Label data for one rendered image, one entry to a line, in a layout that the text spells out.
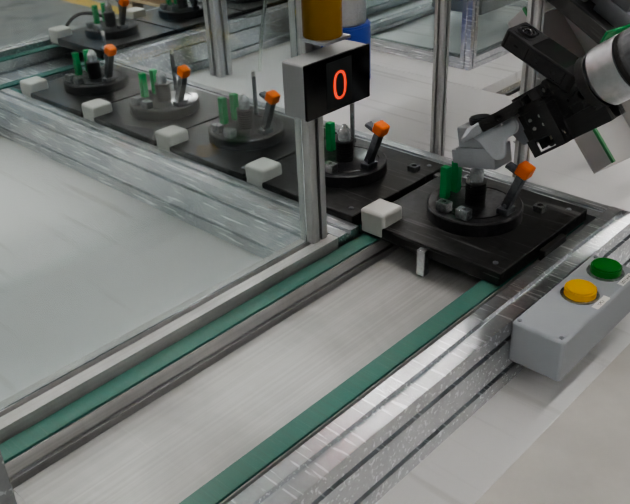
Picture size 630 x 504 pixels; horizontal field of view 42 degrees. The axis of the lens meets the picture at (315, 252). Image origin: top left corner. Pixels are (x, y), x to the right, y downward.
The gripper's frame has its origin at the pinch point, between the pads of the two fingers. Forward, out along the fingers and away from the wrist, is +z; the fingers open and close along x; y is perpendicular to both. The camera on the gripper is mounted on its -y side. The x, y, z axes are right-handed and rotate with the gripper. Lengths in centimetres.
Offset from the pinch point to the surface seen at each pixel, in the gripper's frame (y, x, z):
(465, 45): -21, 85, 58
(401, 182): 1.9, 1.7, 19.8
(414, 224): 8.1, -8.4, 11.7
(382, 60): -30, 78, 80
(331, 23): -19.4, -19.9, -3.7
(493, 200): 10.6, 2.0, 5.2
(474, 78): -12, 80, 57
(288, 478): 21, -55, -4
